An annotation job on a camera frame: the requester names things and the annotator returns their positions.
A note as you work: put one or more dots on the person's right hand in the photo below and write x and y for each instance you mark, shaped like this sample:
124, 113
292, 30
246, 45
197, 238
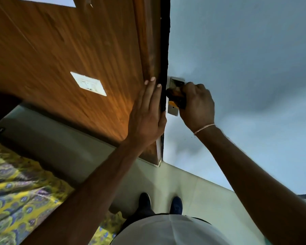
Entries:
199, 107

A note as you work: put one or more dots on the person's left hand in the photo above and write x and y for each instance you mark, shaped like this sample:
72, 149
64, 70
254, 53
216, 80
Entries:
145, 119

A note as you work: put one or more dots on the brown cleaning cloth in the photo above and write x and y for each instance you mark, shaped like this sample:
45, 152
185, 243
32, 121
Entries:
174, 95

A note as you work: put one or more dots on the person's right forearm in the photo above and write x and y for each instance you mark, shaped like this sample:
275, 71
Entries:
257, 188

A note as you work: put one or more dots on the person's left forearm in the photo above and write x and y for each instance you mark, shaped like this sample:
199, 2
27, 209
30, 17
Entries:
86, 201

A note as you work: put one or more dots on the white door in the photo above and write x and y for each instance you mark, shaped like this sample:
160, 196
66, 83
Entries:
244, 61

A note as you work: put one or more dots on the person's left navy shoe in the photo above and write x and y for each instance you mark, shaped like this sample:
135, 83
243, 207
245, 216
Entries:
144, 201

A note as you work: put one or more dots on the person's navy shoe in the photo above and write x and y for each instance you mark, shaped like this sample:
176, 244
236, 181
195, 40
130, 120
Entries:
176, 205
144, 201

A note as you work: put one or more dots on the person's right navy shoe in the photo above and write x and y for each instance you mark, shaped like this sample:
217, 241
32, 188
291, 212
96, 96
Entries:
176, 205

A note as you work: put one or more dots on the person's left black trouser leg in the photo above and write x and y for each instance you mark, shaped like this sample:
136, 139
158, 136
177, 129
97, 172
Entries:
140, 216

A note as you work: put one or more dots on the person's white shirt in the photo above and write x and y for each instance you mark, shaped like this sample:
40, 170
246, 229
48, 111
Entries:
168, 232

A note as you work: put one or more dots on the yellow patterned bedsheet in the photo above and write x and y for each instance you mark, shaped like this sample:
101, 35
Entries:
20, 188

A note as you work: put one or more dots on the white rectangular panel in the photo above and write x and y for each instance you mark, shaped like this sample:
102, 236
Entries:
48, 1

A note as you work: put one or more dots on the white switch plate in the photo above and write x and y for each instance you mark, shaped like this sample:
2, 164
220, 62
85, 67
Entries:
89, 84

